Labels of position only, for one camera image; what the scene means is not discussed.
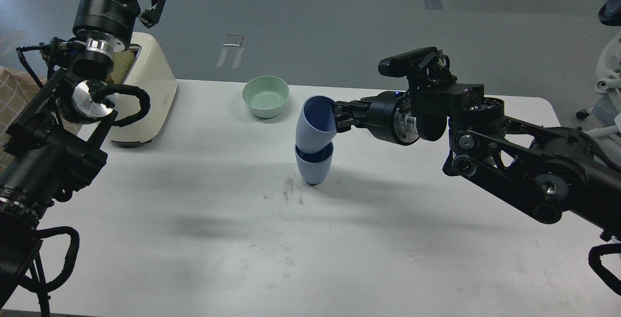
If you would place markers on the beige checkered cloth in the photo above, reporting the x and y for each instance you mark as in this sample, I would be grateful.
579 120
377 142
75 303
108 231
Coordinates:
17 89

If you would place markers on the black Robotiq gripper image-left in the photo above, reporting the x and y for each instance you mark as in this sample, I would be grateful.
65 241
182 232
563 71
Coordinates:
114 18

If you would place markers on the blue cup starting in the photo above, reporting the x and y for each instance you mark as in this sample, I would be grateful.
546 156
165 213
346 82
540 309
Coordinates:
316 125
314 167

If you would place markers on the green bowl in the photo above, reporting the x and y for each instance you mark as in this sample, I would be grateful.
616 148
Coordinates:
266 96

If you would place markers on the cream toaster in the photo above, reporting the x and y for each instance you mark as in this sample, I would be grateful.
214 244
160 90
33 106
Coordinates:
152 73

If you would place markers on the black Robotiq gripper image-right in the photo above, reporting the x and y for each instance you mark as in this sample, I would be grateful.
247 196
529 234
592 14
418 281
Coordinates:
387 116

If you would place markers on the toast slice right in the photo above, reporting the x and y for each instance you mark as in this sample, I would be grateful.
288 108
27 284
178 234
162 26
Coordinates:
123 62

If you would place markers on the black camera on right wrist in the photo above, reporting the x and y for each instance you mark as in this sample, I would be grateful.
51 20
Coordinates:
402 65

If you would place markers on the white office chair base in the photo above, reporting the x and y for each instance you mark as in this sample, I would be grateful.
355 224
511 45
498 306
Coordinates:
608 85

